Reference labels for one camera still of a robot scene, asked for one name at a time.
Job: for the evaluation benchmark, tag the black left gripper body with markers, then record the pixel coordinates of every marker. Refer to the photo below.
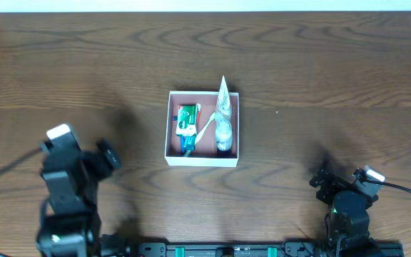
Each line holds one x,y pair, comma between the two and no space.
61,157

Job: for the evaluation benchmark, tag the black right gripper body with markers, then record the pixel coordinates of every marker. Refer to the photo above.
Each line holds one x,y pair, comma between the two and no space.
329,183

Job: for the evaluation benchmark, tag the blue disposable razor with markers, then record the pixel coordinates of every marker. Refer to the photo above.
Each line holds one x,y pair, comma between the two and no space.
182,142

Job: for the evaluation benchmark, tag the red green toothpaste tube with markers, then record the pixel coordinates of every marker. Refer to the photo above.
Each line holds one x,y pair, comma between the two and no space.
189,144

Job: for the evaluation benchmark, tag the green soap bar packet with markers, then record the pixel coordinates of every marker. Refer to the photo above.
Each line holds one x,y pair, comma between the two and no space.
187,120

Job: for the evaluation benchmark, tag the white box with pink interior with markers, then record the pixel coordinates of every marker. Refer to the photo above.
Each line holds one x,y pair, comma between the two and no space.
205,153

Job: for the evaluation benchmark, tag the clear pump soap bottle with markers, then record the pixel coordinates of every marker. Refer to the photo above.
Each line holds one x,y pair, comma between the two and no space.
223,136

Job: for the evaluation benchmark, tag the green white toothbrush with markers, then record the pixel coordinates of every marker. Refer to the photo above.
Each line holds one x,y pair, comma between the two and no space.
199,136

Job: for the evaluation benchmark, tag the white floral lotion tube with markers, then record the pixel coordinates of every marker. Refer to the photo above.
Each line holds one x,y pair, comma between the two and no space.
223,105

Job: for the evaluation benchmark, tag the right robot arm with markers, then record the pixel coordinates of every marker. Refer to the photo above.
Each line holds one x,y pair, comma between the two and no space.
348,220

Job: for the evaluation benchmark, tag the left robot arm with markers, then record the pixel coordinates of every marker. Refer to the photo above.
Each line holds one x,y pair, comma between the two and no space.
72,176

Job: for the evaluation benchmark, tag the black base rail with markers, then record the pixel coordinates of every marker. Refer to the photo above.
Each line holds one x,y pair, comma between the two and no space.
285,249

